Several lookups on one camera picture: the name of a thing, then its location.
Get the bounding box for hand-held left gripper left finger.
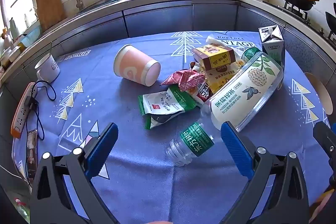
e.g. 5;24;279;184
29;122;119;224

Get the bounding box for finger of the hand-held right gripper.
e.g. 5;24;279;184
312;121;336;161

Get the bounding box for smartphone with clear case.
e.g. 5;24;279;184
25;129;39;180

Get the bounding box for blue printed tablecloth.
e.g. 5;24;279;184
12;31;336;224

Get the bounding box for white mug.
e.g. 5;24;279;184
35;54;61;83

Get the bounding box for yellow brown cardboard box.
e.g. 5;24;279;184
192;43;236;71

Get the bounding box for grey white milk carton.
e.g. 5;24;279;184
258;25;286;67

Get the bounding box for red white snack packet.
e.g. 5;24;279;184
189;81;214;106

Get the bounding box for white plastic wrapper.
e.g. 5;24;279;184
205;34;229;49

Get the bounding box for wooden cutting board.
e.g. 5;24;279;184
35;0;67;31

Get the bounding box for black charger cable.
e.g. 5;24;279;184
26;80;57;141

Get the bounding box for pink paper cup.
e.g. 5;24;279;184
113;44;161;87

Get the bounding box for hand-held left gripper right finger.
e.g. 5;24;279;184
220;121;310;224

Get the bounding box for orange white power strip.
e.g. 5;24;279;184
10;82;38;139

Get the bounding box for small clear bottle green label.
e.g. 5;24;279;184
165;122;215;167

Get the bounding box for yellow snack packet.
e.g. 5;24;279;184
202;61;244;94

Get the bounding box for large clear bottle white label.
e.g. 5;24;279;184
201;51;284;132

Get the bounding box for red snack wrapper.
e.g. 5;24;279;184
160;69;205;94

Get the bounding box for gas stove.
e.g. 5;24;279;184
276;1;336;42

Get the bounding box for green white snack packet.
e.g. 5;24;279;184
138;85;197;130

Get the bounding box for green drink can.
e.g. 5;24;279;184
241;47;263;63

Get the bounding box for kitchen counter with grey cabinets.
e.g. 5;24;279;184
0;0;336;109

